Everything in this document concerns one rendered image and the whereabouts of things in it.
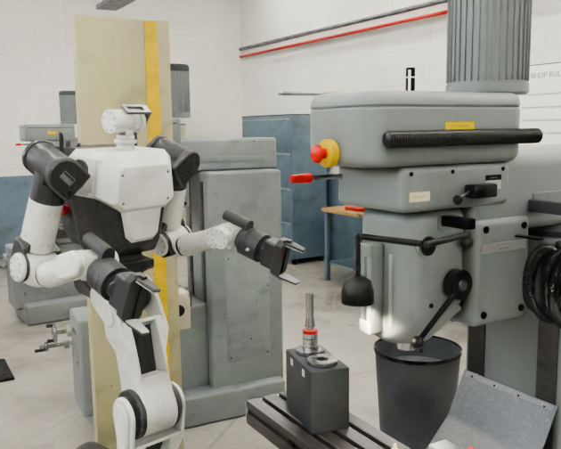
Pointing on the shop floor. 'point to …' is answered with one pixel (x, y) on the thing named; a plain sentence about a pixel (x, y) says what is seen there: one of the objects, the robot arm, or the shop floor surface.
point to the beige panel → (154, 81)
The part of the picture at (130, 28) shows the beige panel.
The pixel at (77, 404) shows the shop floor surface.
